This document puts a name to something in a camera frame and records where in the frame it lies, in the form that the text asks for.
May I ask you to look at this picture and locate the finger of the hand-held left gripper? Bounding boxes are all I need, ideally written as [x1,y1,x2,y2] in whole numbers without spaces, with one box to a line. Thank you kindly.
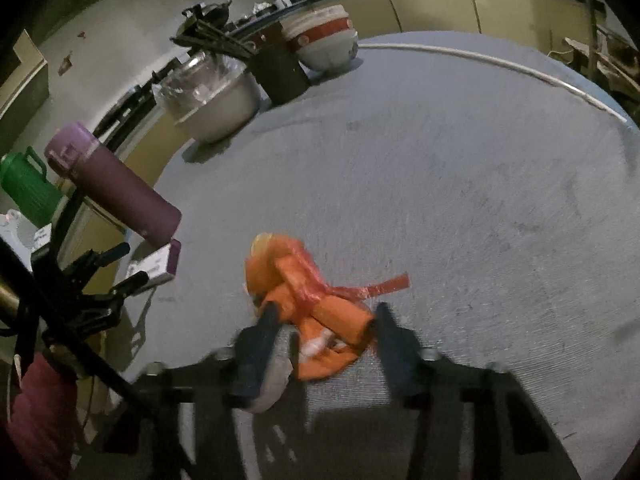
[82,271,150,311]
[65,242,131,281]

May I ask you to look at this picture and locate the tan base cabinets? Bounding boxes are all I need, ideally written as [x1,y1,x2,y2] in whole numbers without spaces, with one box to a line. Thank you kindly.
[75,0,591,241]

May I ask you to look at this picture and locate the black wok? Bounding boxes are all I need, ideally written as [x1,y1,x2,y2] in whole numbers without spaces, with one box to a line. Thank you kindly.
[181,1,233,23]

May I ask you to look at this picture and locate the purple thermos bottle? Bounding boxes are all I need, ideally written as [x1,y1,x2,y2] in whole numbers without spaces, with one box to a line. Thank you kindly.
[44,121,183,241]

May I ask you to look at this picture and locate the black cable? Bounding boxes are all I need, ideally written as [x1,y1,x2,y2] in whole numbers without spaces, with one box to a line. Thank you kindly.
[0,237,196,480]

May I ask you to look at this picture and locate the dark chopstick holder cup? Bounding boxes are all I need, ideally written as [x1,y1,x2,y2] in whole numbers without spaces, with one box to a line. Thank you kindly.
[248,45,311,106]

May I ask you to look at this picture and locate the small white purple box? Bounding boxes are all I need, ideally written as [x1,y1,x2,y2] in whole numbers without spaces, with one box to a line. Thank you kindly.
[125,239,182,286]

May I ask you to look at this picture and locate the white electric kettle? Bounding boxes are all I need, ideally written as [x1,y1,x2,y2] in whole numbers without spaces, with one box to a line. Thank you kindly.
[0,210,38,261]

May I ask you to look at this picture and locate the metal bowl with plastic wrap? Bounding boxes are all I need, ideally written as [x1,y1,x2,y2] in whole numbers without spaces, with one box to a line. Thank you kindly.
[152,52,263,143]

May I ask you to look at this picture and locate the green thermos jug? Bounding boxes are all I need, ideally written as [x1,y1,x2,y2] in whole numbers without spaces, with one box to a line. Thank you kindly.
[0,146,63,228]

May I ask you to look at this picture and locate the orange plastic bag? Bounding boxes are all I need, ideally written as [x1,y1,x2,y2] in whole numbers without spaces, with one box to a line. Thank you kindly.
[242,232,411,381]

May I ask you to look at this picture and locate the person's left forearm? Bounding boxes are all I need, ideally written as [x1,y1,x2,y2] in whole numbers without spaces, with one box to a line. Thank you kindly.
[0,350,81,480]

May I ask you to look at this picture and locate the plain white bowl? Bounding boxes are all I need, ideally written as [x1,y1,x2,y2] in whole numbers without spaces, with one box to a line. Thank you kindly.
[295,30,360,72]

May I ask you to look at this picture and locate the black gas stove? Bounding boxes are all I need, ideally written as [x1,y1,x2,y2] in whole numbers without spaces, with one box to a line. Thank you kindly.
[92,57,181,146]

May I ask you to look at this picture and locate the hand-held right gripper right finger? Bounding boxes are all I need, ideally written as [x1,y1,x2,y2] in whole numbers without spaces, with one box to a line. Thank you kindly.
[372,302,556,480]

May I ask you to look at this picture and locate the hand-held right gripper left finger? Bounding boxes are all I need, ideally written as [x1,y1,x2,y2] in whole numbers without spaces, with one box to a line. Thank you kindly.
[100,305,282,480]

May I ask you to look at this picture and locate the thin white rod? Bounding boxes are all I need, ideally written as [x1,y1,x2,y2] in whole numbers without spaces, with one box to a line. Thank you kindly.
[357,42,628,126]

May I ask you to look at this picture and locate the white bowl red band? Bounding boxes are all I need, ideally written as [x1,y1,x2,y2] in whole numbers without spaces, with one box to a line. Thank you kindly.
[280,5,353,52]

